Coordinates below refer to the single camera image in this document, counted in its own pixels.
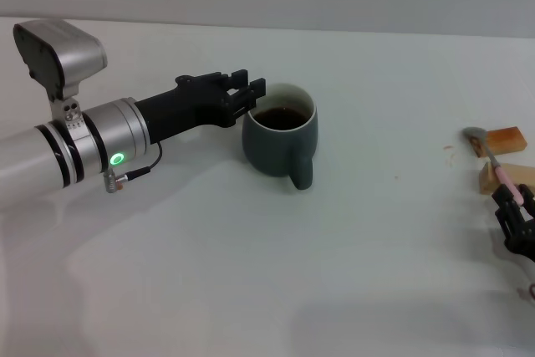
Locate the grey ceramic coffee cup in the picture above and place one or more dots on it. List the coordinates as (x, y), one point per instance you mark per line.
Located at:
(267, 152)

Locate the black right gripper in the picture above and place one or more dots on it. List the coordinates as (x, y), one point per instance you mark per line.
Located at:
(524, 240)

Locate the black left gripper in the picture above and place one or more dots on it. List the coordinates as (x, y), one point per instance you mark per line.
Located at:
(184, 108)

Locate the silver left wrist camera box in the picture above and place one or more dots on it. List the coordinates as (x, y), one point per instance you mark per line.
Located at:
(62, 54)

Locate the coffee stained wooden block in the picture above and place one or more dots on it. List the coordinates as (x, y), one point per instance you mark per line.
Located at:
(505, 141)

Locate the light plain wooden block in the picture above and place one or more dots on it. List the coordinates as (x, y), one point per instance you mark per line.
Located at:
(487, 179)

